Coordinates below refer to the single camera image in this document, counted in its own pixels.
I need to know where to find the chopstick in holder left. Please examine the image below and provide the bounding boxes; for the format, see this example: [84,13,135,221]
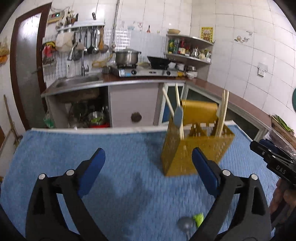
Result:
[162,87,174,117]

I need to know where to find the steel cooking pot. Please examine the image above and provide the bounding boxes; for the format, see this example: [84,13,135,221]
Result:
[115,48,142,65]

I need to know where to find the chopstick in holder right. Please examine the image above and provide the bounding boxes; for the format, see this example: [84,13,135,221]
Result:
[216,90,226,137]

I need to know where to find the yellow wall poster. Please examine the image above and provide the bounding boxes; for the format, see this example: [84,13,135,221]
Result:
[200,27,214,42]

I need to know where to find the grey plastic spoon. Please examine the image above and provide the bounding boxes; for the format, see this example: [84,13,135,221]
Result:
[177,216,195,240]

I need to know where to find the blue textured towel mat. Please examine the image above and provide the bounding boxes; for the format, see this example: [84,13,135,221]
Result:
[0,123,282,241]

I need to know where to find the corner shelf unit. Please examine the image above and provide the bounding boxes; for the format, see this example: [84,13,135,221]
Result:
[164,34,214,80]

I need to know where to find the brown wooden door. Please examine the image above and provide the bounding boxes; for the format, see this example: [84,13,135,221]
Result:
[10,3,52,130]

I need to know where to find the chrome faucet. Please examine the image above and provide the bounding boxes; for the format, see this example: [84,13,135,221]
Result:
[67,42,89,76]

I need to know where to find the yellow perforated utensil holder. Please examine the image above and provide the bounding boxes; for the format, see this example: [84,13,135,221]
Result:
[160,99,236,177]

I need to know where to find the light blue plastic spoon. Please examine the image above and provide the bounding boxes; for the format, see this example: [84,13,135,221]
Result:
[173,106,184,128]

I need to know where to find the green handled knife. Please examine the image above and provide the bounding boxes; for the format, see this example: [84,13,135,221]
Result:
[193,213,204,228]

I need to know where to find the black wok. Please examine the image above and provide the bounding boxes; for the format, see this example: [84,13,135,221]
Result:
[147,56,176,70]

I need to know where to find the wall utensil rack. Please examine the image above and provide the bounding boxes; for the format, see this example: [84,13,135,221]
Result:
[55,20,105,54]

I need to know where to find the white wall switch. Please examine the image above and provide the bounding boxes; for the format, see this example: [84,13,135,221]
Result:
[257,63,268,77]

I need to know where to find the chopstick in holder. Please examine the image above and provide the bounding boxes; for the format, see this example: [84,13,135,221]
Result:
[162,87,174,117]
[216,90,226,137]

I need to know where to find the person's right hand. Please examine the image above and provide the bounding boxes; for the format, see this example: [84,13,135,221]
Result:
[269,179,296,217]

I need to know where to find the kitchen counter cabinets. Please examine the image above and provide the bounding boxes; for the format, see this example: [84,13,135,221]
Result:
[40,75,273,142]

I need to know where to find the steel gas stove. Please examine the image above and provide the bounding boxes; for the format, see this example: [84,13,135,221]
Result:
[110,65,178,77]

